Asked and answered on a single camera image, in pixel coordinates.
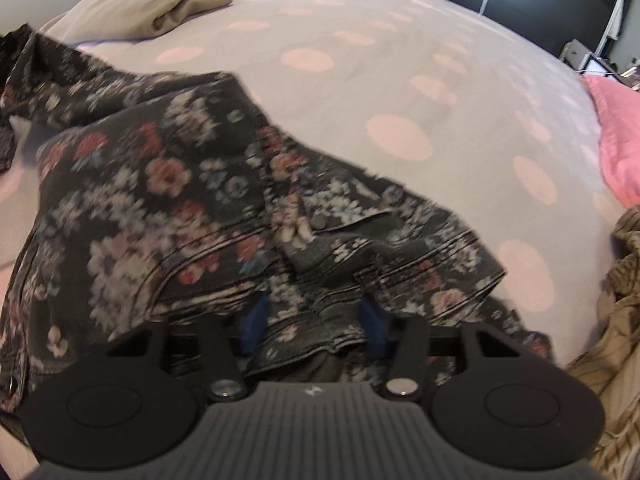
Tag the pink pillow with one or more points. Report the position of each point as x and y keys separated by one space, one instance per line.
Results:
x=620 y=135

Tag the pink polka dot blanket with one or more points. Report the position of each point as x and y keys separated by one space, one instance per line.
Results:
x=375 y=60

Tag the dark floral pants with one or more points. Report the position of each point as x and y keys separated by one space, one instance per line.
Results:
x=150 y=185

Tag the beige folded garment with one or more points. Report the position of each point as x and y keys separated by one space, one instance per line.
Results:
x=125 y=10

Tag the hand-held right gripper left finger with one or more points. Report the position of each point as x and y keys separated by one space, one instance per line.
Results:
x=252 y=325

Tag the white box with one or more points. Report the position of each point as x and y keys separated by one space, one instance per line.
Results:
x=575 y=52

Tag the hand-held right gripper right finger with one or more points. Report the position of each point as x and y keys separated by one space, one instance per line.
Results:
x=372 y=327

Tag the beige striped cloth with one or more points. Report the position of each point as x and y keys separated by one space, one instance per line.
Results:
x=615 y=360

